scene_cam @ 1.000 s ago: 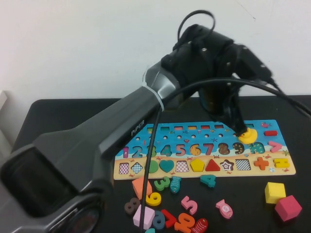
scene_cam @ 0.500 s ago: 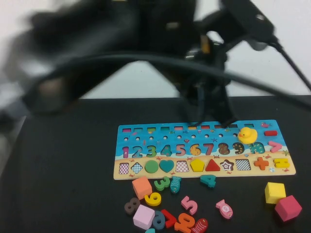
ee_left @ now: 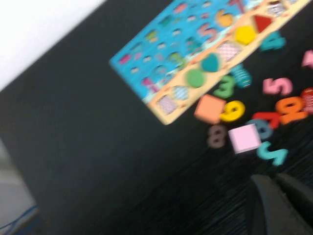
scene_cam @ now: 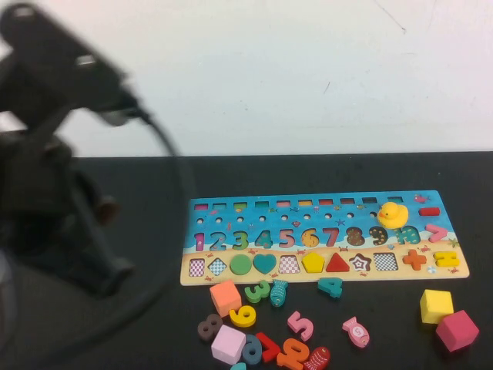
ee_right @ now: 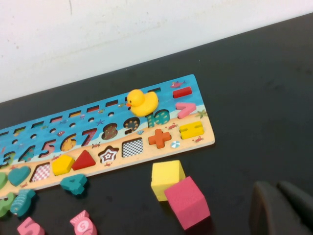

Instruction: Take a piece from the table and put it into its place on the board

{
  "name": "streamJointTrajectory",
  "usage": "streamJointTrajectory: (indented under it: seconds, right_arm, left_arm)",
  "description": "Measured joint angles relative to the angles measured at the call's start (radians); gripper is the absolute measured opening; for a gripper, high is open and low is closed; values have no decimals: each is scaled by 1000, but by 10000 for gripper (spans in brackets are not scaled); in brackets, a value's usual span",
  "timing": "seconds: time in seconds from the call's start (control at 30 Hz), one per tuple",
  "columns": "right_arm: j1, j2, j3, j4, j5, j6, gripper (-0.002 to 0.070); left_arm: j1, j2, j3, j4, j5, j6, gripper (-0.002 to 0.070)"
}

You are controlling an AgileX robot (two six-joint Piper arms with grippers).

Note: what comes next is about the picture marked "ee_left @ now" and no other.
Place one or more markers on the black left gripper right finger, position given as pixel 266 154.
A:
pixel 300 198

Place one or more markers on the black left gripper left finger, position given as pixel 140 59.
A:
pixel 269 210

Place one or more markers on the yellow pentagon piece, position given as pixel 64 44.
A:
pixel 245 35

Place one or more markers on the teal number two piece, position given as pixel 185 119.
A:
pixel 271 154

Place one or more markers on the grey-blue number nine piece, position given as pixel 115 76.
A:
pixel 265 132

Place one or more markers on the red number seven piece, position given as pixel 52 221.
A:
pixel 267 118

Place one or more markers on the orange number ten piece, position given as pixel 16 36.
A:
pixel 291 110

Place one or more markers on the brown number eight piece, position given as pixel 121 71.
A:
pixel 216 135

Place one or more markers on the yellow number six piece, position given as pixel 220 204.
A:
pixel 232 111

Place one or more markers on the pink number five piece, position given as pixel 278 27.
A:
pixel 277 86

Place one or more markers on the green number three piece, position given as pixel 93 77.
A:
pixel 223 86

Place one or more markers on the teal striped fish piece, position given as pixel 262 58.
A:
pixel 240 76

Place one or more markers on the pink fish piece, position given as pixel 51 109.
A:
pixel 308 58

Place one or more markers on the green circle piece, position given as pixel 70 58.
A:
pixel 195 78

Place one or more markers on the teal number four piece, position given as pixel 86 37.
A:
pixel 272 42

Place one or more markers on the teal heart piece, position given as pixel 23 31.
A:
pixel 210 62

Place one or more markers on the red triangle piece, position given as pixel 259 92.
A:
pixel 262 23

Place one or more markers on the colourful wooden number puzzle board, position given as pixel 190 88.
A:
pixel 137 56

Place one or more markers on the light pink cube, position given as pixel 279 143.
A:
pixel 244 138

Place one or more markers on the orange cube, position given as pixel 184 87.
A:
pixel 209 109

